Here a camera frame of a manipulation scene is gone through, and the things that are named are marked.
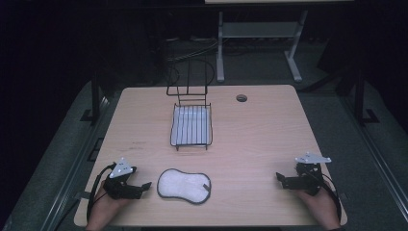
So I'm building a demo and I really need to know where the bundle of floor cables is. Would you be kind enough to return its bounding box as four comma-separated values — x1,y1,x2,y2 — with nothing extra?
163,37,219,64

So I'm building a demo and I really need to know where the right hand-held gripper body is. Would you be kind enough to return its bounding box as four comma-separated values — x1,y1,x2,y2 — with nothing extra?
286,151,333,197

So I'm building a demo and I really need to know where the white sponge with dark edge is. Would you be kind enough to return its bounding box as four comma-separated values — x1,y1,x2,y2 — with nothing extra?
156,167,213,206

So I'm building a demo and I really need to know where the white metal table frame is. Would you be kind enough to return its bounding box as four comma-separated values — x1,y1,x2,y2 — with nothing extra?
215,9,310,84

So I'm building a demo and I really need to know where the black metal stand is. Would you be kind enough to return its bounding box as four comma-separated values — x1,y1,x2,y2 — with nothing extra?
79,71,103,123
354,68,381,126

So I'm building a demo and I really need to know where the white ribbed tray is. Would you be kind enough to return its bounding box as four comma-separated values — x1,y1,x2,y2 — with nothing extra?
170,104,213,146

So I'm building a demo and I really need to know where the person's left hand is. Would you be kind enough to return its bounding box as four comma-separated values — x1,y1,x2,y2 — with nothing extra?
85,181,133,231

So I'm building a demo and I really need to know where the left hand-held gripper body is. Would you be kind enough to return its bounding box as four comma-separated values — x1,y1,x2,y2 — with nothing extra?
102,156,144,200

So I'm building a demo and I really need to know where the person's right hand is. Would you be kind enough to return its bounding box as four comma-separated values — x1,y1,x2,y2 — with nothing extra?
293,181,342,231

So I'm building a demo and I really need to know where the black wire rack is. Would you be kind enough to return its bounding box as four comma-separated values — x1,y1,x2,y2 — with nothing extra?
166,58,216,152

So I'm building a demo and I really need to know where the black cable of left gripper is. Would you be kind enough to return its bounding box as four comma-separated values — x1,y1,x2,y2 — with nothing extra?
86,162,117,223

